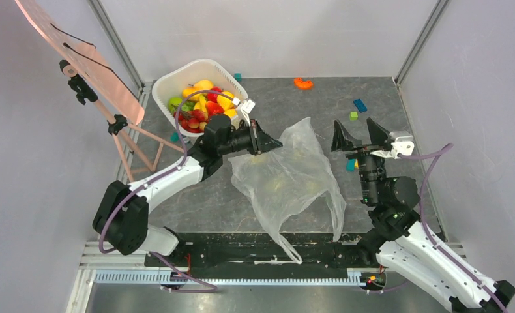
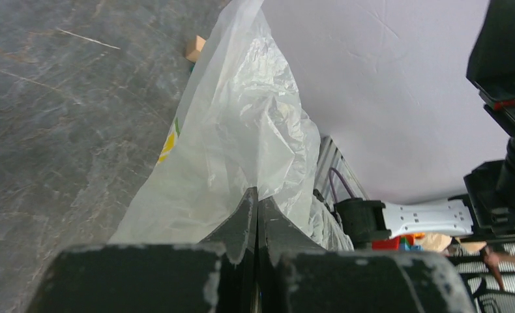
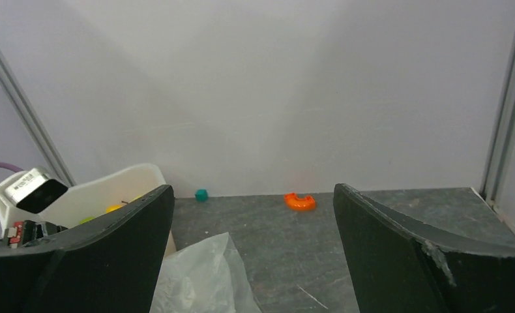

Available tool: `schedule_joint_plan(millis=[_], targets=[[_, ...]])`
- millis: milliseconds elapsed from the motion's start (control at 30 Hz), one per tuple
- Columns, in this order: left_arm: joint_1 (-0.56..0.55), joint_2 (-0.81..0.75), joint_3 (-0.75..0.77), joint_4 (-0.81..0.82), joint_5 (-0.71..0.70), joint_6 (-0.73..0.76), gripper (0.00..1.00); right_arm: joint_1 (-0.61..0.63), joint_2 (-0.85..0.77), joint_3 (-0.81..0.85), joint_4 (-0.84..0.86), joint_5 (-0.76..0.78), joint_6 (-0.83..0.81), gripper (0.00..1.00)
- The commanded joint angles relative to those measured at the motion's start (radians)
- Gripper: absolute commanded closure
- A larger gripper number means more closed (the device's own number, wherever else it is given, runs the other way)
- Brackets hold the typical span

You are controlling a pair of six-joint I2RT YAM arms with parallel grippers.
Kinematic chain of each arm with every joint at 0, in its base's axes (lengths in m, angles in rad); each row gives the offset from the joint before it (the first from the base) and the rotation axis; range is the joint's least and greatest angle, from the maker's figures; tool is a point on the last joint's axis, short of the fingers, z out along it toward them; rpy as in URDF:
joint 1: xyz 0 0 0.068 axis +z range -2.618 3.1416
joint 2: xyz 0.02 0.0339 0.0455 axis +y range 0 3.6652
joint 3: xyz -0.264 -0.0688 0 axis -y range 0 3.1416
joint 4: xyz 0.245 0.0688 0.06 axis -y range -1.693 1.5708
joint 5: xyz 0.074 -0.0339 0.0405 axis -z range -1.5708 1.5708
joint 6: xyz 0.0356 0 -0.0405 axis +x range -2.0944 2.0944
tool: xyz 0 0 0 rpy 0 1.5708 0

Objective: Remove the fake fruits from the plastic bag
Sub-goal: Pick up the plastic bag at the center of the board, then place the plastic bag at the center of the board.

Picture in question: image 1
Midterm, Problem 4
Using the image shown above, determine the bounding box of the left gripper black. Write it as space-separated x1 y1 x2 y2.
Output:
218 119 282 156

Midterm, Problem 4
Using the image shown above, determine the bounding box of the clear plastic bag of fruits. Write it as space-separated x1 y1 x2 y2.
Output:
229 117 346 265

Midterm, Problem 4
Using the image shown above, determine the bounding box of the yellow fake banana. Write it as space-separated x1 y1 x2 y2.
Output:
223 108 237 119

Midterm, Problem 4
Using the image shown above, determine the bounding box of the yellow fake pear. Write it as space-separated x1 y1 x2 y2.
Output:
216 91 235 112

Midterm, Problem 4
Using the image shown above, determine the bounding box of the red fake pepper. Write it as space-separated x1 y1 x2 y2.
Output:
205 101 224 117

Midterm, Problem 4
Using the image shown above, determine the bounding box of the red fake strawberry bunch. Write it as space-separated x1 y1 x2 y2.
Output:
178 109 209 133

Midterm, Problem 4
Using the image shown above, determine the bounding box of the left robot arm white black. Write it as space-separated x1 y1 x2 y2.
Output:
92 115 282 266

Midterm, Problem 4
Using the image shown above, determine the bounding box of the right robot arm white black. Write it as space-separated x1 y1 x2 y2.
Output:
331 119 515 312

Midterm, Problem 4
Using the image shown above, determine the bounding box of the red fake apple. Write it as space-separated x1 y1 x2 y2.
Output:
206 87 223 103

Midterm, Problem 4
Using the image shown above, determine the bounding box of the orange yellow fake mango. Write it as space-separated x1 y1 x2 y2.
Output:
182 87 200 102

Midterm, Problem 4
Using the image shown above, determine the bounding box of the green fake apple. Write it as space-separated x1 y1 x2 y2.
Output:
167 97 183 115

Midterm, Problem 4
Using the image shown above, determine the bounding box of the green toy cube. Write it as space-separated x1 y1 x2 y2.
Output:
349 112 359 121

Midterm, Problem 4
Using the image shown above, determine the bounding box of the yellow teal toy block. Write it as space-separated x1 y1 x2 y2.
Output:
346 159 359 171

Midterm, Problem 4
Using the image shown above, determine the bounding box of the blue toy brick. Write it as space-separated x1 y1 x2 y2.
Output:
353 99 368 113

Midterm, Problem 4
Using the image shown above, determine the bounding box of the orange curved toy block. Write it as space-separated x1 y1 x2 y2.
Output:
293 78 314 90

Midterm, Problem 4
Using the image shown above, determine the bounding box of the teal toy piece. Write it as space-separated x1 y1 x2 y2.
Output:
170 132 179 143

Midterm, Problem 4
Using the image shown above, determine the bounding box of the white plastic basket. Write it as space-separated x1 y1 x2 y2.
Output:
152 59 249 138

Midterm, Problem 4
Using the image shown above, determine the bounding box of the pink tripod stand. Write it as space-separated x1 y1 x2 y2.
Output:
59 59 183 182

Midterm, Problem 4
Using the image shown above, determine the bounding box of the pink perforated board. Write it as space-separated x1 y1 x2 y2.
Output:
16 0 145 125

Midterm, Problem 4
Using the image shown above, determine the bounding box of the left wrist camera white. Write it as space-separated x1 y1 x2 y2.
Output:
231 98 256 128

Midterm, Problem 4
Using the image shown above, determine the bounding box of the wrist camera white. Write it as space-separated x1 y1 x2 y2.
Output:
383 131 415 159
231 98 256 128

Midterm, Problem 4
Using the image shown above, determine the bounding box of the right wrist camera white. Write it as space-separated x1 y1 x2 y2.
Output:
383 131 415 159

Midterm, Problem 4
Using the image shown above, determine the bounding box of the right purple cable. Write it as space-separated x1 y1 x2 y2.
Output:
398 142 509 313

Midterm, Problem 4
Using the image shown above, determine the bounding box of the purple cable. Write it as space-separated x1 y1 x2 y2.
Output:
398 142 509 313
98 89 241 293

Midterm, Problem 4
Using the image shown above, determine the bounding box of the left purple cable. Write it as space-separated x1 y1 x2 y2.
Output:
98 89 241 293

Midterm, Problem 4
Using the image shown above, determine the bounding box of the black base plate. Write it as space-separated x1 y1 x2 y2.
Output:
166 233 379 268

